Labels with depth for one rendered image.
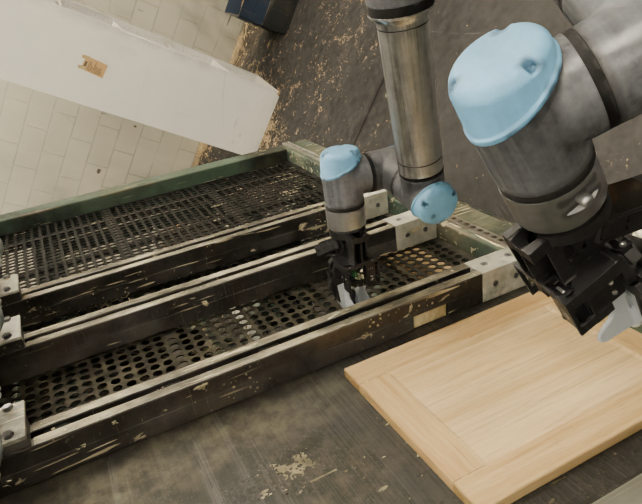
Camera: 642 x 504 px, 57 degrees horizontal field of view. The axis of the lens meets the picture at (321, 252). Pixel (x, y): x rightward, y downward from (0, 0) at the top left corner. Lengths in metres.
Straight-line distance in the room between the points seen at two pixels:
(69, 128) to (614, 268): 5.82
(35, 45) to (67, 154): 1.88
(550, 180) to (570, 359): 0.70
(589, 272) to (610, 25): 0.21
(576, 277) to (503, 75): 0.22
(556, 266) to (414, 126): 0.47
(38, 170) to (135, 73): 2.00
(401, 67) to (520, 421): 0.56
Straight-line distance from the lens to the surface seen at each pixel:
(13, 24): 4.54
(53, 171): 6.29
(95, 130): 6.18
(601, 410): 1.03
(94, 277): 1.55
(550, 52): 0.42
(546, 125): 0.43
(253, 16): 5.10
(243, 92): 4.82
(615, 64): 0.43
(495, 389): 1.05
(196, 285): 1.38
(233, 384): 1.08
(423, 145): 0.97
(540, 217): 0.49
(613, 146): 2.46
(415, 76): 0.92
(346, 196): 1.09
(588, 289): 0.55
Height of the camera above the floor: 1.95
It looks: 31 degrees down
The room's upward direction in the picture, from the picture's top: 77 degrees counter-clockwise
